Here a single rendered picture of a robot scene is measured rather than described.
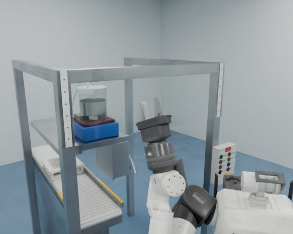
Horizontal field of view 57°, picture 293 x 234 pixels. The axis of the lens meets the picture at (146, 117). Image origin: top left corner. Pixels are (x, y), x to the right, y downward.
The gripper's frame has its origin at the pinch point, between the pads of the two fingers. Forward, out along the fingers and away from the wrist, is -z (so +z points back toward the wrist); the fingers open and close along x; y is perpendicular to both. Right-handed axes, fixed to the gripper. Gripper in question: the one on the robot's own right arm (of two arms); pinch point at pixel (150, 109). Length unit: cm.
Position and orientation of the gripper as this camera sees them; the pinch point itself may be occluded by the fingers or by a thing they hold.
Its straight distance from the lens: 83.6
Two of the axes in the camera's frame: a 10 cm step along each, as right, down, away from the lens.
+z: 2.0, 9.7, -1.1
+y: -6.9, 0.6, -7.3
